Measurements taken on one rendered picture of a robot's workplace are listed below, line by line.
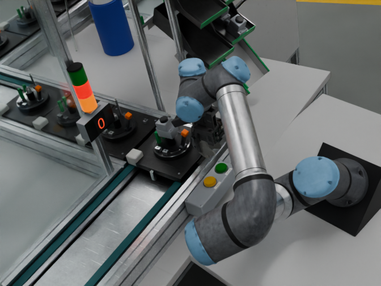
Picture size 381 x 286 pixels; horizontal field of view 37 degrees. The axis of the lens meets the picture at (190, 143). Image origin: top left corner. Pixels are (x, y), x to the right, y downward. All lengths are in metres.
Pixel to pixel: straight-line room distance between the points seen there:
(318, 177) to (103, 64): 1.49
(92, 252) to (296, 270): 0.63
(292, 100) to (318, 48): 1.91
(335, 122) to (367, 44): 2.06
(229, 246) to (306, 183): 0.41
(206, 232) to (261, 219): 0.13
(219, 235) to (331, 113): 1.07
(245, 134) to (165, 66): 1.37
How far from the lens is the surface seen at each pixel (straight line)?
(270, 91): 2.40
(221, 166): 1.92
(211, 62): 2.01
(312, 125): 2.21
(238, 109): 1.40
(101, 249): 1.87
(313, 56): 4.14
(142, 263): 1.78
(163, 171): 1.96
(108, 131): 2.16
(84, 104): 1.81
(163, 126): 1.95
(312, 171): 1.64
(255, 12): 3.33
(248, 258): 1.80
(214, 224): 1.31
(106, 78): 2.72
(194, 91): 1.51
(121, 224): 1.91
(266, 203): 1.28
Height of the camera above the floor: 2.28
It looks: 40 degrees down
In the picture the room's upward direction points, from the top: 14 degrees counter-clockwise
